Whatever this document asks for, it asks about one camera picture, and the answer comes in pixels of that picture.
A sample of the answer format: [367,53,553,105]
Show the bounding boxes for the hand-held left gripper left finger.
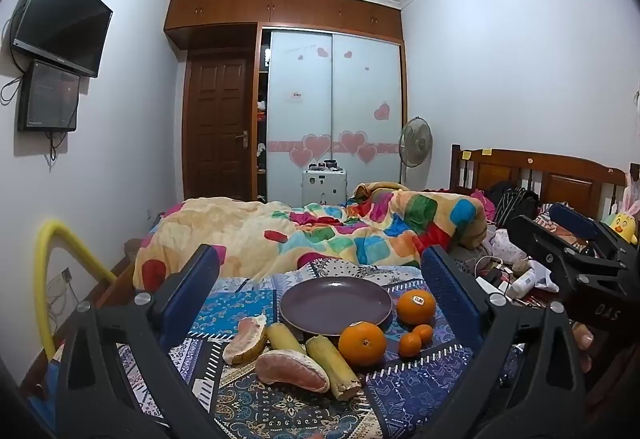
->
[52,244,226,439]

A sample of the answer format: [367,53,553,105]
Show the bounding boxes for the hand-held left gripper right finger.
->
[421,245,588,439]

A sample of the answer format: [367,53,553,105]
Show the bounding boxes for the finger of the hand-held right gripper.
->
[507,214,626,280]
[550,203,640,265]

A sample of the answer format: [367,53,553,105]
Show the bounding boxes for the orange with sticker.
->
[338,321,388,367]
[396,289,437,326]

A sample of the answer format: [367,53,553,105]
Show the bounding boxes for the peeled pomelo segment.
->
[255,350,331,394]
[222,313,269,365]

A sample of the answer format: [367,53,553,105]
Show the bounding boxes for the purple plate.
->
[279,276,394,336]

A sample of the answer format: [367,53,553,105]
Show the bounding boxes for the long sugarcane piece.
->
[305,335,363,402]

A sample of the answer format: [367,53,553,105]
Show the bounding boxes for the person's right hand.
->
[570,321,597,375]

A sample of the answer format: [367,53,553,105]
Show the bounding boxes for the wooden bed headboard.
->
[450,144,629,221]

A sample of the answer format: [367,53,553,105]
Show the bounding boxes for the white power strip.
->
[475,275,512,296]

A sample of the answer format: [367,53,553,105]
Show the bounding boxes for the white plastic bottle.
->
[509,268,540,298]

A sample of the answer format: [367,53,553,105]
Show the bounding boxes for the yellow plush toy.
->
[602,212,640,246]

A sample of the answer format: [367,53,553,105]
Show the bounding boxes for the black striped backpack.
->
[485,182,541,226]

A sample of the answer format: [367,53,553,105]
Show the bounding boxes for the colourful patchwork blanket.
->
[132,182,489,293]

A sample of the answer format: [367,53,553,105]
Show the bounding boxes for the blue patterned bedsheet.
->
[20,259,526,439]

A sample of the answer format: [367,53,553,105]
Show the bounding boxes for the yellow foam hoop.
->
[34,219,119,358]

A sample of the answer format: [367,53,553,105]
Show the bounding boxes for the standing electric fan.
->
[398,116,434,192]

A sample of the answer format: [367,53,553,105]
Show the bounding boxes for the white box appliance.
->
[301,168,348,208]

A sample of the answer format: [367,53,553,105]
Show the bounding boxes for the brown wooden door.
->
[184,50,254,203]

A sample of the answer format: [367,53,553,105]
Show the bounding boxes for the wooden wardrobe with heart stickers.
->
[165,0,405,206]

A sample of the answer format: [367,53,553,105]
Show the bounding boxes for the small black wall monitor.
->
[17,60,81,133]

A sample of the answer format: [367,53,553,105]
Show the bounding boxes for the black television cable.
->
[0,75,24,106]

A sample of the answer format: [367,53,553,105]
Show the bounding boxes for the black wall television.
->
[12,0,114,79]

